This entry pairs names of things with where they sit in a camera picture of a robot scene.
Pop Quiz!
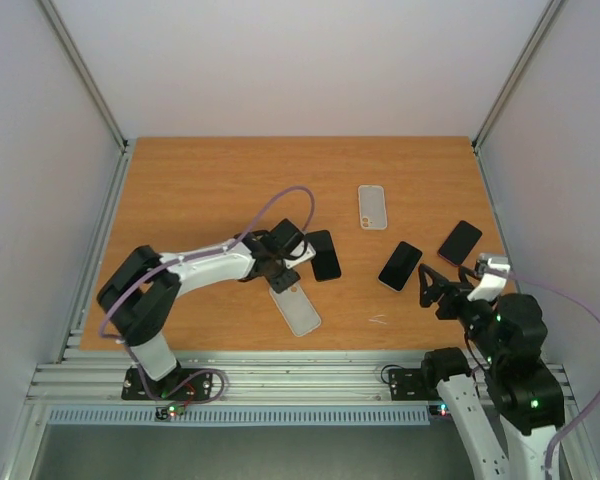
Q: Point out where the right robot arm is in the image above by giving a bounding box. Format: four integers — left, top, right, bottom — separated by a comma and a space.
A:
418, 264, 565, 479

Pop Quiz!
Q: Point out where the slotted grey cable duct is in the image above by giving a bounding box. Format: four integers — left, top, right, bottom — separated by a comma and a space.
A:
48, 405, 430, 428

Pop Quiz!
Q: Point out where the black phone pink edge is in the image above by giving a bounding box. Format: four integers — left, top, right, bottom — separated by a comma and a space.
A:
437, 220, 483, 266

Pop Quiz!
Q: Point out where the white phone case far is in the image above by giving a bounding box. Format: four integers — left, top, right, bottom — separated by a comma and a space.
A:
358, 185, 388, 230

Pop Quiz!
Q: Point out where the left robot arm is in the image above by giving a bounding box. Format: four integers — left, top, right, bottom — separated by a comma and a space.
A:
97, 219, 342, 398

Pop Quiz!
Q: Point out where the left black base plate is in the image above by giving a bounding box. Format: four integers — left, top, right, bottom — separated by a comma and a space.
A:
121, 367, 215, 403

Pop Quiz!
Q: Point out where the black phone silver edge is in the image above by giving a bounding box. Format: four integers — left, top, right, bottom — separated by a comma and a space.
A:
378, 241, 423, 292

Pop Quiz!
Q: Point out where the controller board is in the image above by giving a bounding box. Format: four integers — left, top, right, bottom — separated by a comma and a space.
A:
429, 403, 451, 418
154, 404, 186, 421

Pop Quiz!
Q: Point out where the aluminium corner post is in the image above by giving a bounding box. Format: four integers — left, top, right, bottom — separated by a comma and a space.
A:
34, 0, 131, 154
469, 0, 569, 154

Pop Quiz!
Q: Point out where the right controller board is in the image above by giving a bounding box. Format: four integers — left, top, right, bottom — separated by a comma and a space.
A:
429, 403, 451, 418

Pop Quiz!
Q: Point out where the translucent phone case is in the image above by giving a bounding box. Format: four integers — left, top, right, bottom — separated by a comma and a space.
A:
269, 285, 322, 337

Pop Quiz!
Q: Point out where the black phone dark edge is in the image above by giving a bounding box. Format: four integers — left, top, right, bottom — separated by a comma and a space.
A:
307, 230, 342, 282

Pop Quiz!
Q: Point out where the left controller board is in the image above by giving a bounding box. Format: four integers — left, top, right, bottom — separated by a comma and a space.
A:
154, 404, 186, 421

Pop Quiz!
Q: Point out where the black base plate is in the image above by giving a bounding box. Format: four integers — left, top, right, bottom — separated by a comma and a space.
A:
387, 368, 440, 401
121, 367, 215, 403

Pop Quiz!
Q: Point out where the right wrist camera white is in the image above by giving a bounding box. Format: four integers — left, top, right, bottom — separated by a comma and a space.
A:
467, 253, 511, 302

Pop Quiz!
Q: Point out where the aluminium corner post left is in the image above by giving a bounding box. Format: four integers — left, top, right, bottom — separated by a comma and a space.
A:
34, 0, 131, 154

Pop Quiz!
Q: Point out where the aluminium corner post right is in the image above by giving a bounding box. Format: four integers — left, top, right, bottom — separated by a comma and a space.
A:
469, 0, 569, 154

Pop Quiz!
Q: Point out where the aluminium rail frame front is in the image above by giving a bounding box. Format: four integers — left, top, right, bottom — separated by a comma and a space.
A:
26, 348, 424, 405

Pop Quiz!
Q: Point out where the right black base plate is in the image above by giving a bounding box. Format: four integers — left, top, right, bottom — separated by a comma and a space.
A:
387, 368, 440, 401

